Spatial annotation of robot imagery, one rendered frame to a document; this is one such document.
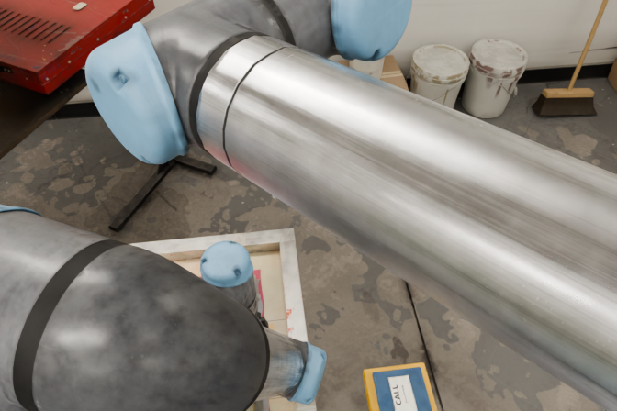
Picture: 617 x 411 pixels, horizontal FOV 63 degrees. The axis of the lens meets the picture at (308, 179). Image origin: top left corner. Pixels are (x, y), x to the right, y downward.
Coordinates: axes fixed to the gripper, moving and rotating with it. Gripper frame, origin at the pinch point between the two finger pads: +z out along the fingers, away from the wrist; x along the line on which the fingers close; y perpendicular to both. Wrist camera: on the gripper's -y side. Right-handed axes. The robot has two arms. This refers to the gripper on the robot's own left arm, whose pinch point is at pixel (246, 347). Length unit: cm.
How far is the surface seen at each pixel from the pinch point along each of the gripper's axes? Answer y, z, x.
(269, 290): -15.1, 4.7, 5.4
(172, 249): -26.5, 1.2, -16.5
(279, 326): -6.1, 4.8, 7.0
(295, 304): -9.0, 1.2, 10.8
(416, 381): 9.5, 3.4, 33.1
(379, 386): 9.7, 3.4, 25.6
